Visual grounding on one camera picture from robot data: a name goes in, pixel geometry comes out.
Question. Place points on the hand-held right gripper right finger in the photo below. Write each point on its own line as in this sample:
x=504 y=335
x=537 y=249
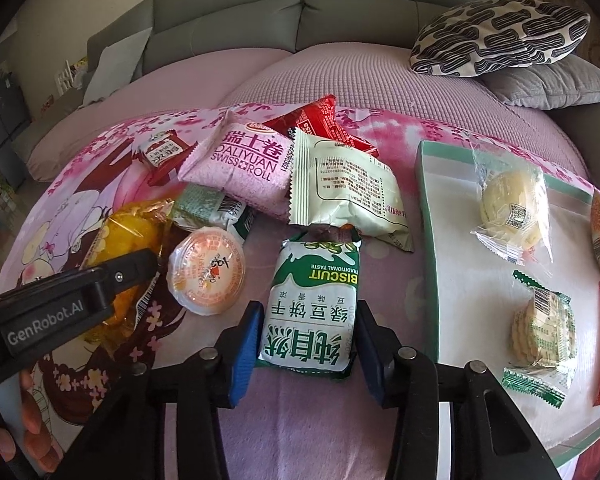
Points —
x=372 y=355

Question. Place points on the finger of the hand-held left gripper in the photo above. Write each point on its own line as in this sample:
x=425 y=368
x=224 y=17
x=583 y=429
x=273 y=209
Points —
x=135 y=270

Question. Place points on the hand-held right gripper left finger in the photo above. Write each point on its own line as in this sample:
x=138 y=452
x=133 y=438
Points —
x=245 y=355

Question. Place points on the yellow clear snack packet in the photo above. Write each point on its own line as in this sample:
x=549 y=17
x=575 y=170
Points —
x=130 y=232

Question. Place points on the orange jelly cup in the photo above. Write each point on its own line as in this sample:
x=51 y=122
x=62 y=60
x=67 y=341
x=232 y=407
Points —
x=207 y=270

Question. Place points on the green and white biscuit packet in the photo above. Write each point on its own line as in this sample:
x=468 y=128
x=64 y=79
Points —
x=310 y=310

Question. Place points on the green patterned snack packet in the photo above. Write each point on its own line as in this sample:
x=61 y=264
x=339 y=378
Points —
x=205 y=205

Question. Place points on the red and white biscuit packet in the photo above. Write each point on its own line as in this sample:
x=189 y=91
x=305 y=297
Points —
x=157 y=152

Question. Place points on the teal cardboard box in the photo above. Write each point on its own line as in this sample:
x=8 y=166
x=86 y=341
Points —
x=460 y=260

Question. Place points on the pink swiss roll packet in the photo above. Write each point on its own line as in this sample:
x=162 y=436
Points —
x=245 y=165

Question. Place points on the cream snack packet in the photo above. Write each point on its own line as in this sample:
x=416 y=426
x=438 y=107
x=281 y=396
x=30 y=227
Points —
x=350 y=185

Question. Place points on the clear green-edged biscuit packet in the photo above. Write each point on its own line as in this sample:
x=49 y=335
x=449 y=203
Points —
x=542 y=330

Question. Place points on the clear round pastry packet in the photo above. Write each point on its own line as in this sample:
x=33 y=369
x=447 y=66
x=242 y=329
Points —
x=510 y=200

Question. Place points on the person's left hand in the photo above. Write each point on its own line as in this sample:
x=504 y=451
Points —
x=32 y=410

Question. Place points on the dark cabinet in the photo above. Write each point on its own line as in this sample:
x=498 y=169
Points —
x=7 y=130

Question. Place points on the small white rack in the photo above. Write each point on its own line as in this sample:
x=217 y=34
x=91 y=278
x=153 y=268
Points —
x=70 y=75

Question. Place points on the white flat cushion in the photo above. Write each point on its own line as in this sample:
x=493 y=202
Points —
x=115 y=65

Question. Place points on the red crinkled snack packet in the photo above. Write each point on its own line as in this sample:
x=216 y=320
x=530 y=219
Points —
x=325 y=117

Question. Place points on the grey sofa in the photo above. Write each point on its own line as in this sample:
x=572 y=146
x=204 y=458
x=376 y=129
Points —
x=230 y=20

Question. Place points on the grey pillow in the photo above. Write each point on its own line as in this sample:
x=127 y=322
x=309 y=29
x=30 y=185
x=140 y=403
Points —
x=555 y=85

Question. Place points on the black and white patterned pillow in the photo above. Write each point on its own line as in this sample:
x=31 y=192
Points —
x=500 y=35

